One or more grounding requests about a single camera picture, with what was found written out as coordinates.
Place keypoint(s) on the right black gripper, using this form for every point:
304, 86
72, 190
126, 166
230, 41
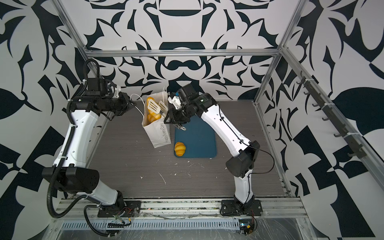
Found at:
174, 119

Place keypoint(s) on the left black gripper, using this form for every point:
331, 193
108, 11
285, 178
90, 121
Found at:
126, 103

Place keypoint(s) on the white paper gift bag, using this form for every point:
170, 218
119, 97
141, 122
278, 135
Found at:
157, 131

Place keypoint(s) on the fake croissant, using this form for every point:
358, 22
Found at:
179, 149
154, 111

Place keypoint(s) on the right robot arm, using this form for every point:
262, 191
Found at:
244, 152

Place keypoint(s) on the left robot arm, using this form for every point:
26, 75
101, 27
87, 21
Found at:
69, 172

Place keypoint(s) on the teal plastic tray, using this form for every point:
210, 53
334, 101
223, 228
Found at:
198, 138

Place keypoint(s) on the small electronics board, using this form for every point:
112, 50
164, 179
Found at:
247, 226

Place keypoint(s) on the black hook rack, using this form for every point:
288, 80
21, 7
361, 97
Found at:
334, 115

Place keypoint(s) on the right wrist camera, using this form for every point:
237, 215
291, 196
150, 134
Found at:
175, 101

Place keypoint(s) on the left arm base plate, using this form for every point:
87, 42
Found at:
129, 209

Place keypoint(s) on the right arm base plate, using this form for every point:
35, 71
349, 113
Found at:
240, 207

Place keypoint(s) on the aluminium front rail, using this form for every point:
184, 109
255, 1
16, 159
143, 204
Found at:
214, 207

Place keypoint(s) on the aluminium cage frame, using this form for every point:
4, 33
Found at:
372, 161

